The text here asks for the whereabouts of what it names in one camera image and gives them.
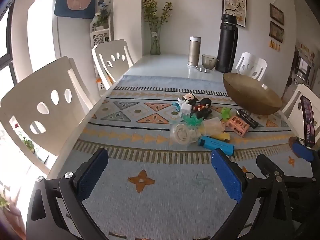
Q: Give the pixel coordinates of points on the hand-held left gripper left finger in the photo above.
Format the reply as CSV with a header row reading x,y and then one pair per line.
x,y
93,177

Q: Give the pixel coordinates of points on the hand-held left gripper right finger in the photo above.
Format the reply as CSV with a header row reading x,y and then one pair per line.
x,y
226,177

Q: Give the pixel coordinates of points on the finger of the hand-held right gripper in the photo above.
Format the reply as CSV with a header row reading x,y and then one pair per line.
x,y
303,152
265,163

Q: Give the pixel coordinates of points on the yellow wooden block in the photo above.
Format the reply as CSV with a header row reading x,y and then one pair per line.
x,y
221,136

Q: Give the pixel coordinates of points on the orange printed box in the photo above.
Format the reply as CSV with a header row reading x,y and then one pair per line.
x,y
237,125

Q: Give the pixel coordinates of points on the black box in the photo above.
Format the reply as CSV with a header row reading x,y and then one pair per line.
x,y
247,118

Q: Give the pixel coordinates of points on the clear plastic cup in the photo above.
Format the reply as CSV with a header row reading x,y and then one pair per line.
x,y
212,125

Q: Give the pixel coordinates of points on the green plastic toy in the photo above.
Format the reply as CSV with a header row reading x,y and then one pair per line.
x,y
226,113

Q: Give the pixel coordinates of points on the teal spiky plastic toy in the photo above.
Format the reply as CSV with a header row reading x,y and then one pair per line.
x,y
192,121

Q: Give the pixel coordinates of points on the amber ribbed glass bowl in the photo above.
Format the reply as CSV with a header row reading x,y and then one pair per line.
x,y
252,97

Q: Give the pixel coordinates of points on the black figurine with red detail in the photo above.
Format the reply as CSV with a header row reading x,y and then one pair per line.
x,y
203,107

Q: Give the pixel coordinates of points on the small teal plastic toy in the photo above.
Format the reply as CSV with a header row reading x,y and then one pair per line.
x,y
176,106

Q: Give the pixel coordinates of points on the small black-haired figurine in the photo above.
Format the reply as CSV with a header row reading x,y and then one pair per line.
x,y
187,97

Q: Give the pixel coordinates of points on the white dining chair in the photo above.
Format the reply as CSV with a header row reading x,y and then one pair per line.
x,y
105,52
250,60
22,110
297,97

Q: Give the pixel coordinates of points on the patterned woven table mat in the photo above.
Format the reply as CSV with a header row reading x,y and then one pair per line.
x,y
150,160

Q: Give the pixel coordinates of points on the red flowering plant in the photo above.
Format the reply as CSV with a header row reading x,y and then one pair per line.
x,y
25,138

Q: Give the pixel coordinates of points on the dark wooden cabinet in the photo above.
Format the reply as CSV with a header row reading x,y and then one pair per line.
x,y
301,65

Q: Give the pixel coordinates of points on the yellow tassel ornaments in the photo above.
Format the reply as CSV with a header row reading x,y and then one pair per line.
x,y
274,45

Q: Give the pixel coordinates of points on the silver pill blister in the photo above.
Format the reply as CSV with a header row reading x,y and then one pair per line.
x,y
202,69

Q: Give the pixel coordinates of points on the large black thermos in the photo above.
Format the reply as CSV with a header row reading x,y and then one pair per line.
x,y
227,45

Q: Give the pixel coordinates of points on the steel tumbler with white lid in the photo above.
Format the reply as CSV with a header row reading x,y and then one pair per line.
x,y
194,52

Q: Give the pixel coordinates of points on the white carved shelf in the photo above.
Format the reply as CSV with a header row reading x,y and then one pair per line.
x,y
100,36

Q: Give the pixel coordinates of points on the glass vase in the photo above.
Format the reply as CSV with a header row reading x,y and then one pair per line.
x,y
155,42

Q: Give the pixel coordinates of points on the white refrigerator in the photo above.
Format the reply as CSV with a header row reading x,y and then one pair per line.
x,y
42,30

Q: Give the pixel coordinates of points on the blue artificial flowers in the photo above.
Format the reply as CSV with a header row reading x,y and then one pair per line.
x,y
103,11

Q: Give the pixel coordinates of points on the blue cloth refrigerator cover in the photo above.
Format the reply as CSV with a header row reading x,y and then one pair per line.
x,y
75,2

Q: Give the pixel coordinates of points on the yellow flower bouquet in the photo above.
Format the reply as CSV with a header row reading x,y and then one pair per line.
x,y
152,10

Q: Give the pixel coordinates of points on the framed wall picture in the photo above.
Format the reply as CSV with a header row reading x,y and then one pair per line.
x,y
276,13
276,32

